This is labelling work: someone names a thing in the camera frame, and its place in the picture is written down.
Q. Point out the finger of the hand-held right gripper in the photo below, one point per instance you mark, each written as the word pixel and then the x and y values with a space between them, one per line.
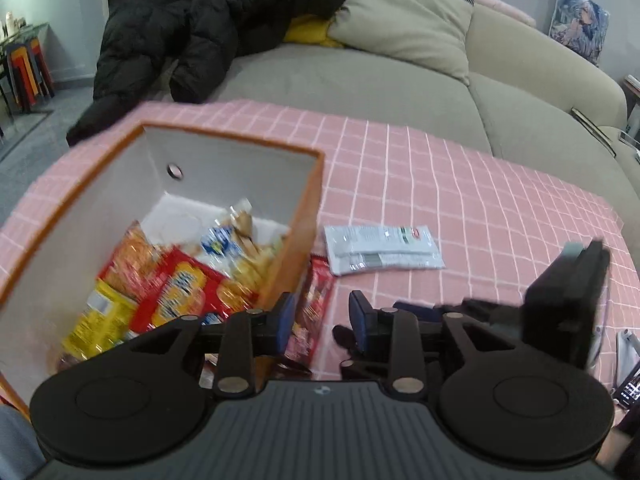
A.
pixel 480 312
pixel 345 337

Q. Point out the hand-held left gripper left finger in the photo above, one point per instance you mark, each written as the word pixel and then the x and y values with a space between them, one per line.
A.
pixel 284 322

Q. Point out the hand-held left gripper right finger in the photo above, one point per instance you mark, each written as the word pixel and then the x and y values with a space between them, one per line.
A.
pixel 360 322

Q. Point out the dark red snack packet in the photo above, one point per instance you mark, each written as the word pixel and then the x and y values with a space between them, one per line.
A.
pixel 315 305

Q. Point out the red chips bag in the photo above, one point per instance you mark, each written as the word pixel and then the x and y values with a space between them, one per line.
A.
pixel 175 285

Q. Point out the yellow snack packet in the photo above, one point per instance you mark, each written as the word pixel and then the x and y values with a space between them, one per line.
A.
pixel 97 320

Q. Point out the orange cardboard box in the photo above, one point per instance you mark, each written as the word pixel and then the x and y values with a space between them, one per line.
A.
pixel 65 220

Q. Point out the person's right hand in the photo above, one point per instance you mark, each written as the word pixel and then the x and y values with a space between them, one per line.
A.
pixel 612 450

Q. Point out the clear packet of biscuit sticks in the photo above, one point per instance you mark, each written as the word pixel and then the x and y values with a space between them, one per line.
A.
pixel 245 260

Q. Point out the grey phone stand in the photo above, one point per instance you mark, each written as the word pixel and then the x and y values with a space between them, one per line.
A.
pixel 630 345

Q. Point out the white snack packet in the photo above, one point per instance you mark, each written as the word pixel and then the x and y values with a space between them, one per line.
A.
pixel 380 247

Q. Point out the smartphone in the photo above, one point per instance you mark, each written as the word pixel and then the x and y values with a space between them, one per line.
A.
pixel 630 387

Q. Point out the pink checked tablecloth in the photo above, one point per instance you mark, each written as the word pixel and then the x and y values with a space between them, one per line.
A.
pixel 450 185

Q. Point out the orange snack packet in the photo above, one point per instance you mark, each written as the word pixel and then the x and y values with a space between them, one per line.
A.
pixel 132 260

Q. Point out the beige sofa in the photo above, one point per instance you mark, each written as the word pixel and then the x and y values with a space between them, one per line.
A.
pixel 350 85

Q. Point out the blue printed cushion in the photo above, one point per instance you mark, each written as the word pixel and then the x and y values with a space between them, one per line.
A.
pixel 580 20

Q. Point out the blue grey clothing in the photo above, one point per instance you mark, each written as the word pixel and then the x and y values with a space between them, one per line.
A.
pixel 17 445

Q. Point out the yellow cushion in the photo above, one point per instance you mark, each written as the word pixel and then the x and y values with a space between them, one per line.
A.
pixel 307 30

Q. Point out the beige cushion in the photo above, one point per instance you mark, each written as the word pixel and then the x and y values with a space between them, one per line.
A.
pixel 405 20

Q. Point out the pink cushion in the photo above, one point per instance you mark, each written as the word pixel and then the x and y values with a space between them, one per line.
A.
pixel 500 5

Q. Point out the black puffer jacket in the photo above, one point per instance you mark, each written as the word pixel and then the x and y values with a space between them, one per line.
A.
pixel 200 20

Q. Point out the stacked coloured stools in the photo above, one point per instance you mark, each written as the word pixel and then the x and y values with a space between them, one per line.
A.
pixel 27 70

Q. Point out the glass side table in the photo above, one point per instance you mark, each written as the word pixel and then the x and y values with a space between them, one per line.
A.
pixel 22 35

